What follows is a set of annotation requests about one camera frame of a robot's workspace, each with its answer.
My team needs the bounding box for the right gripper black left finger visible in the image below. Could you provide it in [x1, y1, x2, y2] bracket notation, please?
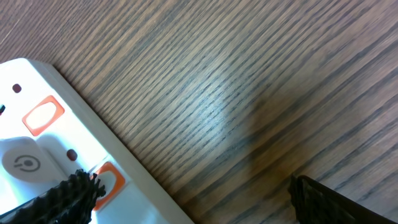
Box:
[1, 169, 106, 224]

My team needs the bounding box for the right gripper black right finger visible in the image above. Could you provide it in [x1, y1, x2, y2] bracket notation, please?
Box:
[289, 175, 395, 224]

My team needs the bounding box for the white power strip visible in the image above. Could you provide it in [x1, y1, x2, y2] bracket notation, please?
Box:
[1, 58, 190, 223]

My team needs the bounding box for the white charger plug adapter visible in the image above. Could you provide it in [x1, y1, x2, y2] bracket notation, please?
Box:
[1, 137, 66, 183]

